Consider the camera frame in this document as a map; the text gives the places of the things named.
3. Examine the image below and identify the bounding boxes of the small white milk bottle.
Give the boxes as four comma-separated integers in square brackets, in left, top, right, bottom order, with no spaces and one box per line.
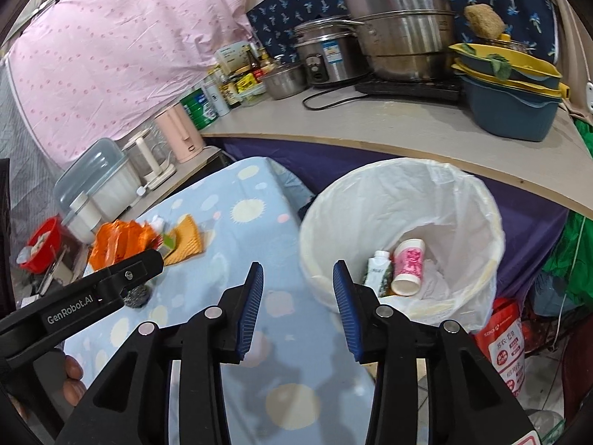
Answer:
[364,250,393,297]

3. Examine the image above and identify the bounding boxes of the green plastic bag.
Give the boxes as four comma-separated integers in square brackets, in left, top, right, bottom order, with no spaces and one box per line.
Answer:
[541,119,593,307]

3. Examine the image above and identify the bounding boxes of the yellow blue stacked basins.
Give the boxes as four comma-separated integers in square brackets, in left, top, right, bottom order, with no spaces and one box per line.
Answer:
[450,43,570,143]

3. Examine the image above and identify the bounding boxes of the blue polka dot tablecloth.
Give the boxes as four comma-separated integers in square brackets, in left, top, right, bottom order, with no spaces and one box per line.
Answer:
[60,158,374,444]

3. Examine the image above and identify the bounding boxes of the white tissue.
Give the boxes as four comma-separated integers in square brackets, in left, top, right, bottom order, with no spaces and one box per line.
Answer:
[417,259,450,300]

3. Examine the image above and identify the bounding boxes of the navy patterned cloth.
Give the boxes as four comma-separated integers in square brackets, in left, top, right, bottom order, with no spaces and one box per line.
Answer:
[247,0,560,63]

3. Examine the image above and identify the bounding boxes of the steel wool scrubber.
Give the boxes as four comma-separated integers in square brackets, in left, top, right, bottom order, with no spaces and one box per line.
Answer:
[124,284,152,309]

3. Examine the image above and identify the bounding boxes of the pink dotted curtain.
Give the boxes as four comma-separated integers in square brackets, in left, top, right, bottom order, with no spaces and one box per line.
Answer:
[8,0,251,167]

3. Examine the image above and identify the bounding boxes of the orange mesh cloth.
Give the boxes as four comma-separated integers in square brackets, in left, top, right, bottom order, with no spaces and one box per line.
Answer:
[164,214,204,266]

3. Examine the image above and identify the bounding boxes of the white glass kettle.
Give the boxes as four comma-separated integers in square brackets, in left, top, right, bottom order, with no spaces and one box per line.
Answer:
[123,129,176,191]

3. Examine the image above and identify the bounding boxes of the green tin can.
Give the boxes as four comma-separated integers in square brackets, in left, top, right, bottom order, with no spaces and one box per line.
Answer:
[180,89,218,131]

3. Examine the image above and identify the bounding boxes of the orange plastic bag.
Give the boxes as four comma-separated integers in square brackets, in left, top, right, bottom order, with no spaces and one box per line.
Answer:
[89,220,158,271]

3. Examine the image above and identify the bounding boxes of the silver rice cooker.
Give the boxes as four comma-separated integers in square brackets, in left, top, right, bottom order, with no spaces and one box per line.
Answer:
[295,16,371,88]

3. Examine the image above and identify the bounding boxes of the green wasabi box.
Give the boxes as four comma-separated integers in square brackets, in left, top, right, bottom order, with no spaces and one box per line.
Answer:
[158,232,177,257]

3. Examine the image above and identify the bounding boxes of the red plastic basin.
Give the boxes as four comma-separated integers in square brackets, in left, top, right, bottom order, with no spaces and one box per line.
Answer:
[20,216,61,274]

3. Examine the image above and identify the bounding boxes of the black induction cooker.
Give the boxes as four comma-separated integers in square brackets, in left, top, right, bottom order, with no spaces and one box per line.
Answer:
[354,78,466,105]

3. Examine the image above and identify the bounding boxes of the small steel pot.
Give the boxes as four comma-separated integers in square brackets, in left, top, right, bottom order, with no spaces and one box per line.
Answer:
[261,63,309,100]

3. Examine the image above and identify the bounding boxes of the white dish storage box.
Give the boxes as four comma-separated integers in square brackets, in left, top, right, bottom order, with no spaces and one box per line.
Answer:
[53,138,141,244]

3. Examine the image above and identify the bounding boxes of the white cable with switch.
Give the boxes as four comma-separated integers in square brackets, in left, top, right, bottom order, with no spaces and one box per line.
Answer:
[546,80,593,349]

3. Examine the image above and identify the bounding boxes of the white lined trash bin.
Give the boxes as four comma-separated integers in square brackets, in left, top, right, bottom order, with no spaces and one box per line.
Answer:
[299,158,504,332]

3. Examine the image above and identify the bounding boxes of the large steel steamer pot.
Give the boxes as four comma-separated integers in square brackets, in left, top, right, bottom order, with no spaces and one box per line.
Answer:
[344,0,454,82]

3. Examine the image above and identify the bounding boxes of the brown loofah sponge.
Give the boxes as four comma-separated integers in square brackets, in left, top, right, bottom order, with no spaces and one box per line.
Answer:
[463,4,506,39]

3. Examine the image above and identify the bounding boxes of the pink electric kettle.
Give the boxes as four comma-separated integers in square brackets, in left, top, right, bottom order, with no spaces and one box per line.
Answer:
[155,103,205,163]

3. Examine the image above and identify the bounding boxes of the pink white paper cup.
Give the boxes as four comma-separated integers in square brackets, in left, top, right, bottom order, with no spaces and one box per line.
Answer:
[391,239,425,296]

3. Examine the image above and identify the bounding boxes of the person's left hand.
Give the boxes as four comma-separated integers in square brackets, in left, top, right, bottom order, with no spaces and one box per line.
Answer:
[8,355,87,423]

